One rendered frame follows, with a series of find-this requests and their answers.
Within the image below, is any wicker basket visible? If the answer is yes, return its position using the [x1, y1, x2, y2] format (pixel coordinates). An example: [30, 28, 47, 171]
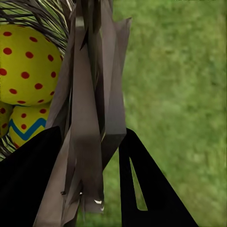
[0, 0, 132, 227]

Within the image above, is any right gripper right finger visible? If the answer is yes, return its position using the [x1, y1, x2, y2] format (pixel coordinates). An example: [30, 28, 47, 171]
[119, 128, 199, 227]

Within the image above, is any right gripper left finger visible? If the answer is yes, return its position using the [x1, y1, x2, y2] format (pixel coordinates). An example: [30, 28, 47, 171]
[0, 126, 62, 227]

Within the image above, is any easter egg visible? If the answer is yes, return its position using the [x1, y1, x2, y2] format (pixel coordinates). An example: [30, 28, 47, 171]
[9, 100, 52, 149]
[0, 24, 63, 107]
[0, 101, 17, 138]

